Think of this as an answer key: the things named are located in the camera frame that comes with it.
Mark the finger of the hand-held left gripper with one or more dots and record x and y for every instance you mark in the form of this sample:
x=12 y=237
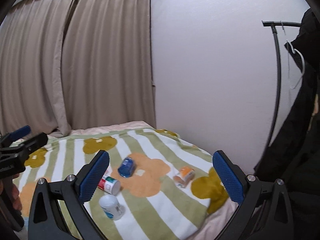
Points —
x=33 y=142
x=18 y=132

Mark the person's left hand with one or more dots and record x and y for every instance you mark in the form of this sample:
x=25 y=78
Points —
x=17 y=197

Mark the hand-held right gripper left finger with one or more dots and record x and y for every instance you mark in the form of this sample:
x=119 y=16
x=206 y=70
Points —
x=93 y=178

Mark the beige curtain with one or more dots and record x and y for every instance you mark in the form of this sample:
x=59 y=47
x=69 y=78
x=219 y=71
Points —
x=110 y=55
x=32 y=67

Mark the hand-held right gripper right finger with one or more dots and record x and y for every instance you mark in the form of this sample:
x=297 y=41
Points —
x=228 y=177

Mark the white bottle, blue label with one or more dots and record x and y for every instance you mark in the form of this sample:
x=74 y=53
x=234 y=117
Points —
x=111 y=206

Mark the black clothes rack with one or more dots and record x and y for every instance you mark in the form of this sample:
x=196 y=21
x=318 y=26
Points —
x=278 y=80

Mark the red green white cup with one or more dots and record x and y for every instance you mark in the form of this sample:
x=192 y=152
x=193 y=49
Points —
x=109 y=184

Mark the blue cup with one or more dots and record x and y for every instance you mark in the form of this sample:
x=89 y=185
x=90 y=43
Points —
x=127 y=168

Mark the striped floral blanket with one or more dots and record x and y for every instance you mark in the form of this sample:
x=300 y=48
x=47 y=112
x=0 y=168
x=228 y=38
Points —
x=155 y=200

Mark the white clothes hanger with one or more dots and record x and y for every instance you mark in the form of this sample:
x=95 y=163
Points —
x=298 y=55

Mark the black jacket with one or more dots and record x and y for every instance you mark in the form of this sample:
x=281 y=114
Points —
x=300 y=142

